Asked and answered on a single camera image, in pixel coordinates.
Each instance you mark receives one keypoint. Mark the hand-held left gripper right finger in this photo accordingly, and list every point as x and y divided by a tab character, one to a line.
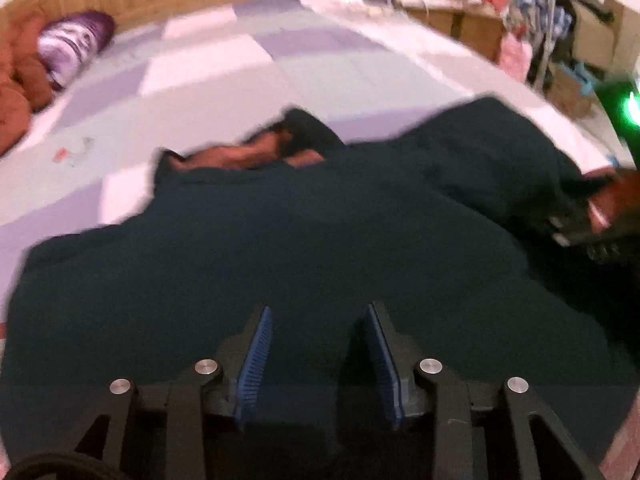
385	370

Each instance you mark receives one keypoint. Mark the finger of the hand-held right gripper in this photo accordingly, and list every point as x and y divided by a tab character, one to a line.
580	232

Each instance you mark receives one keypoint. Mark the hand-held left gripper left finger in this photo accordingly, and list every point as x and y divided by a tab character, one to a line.
255	370

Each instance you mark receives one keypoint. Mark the dark green jacket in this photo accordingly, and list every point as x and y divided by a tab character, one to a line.
300	240

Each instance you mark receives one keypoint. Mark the pile of colourful clothes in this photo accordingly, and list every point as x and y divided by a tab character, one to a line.
537	10

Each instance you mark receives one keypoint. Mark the person's right hand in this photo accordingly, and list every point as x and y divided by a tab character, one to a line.
617	205

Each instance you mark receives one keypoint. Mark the small brown cardboard box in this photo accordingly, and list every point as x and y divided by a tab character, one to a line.
567	90

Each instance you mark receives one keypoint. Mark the large brown cardboard box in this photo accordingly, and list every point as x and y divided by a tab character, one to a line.
607	30

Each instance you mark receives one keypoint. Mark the pink bag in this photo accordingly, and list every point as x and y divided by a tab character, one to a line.
516	57

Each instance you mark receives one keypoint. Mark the low brown wooden cabinet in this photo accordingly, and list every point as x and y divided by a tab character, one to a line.
465	27

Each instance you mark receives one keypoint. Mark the purple patchwork bed sheet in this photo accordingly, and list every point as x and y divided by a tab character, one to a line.
225	60

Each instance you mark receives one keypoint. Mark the rust red blanket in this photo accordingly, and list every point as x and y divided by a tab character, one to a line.
20	85

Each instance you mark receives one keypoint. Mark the purple patterned pillow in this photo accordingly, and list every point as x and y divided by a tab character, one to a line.
75	45

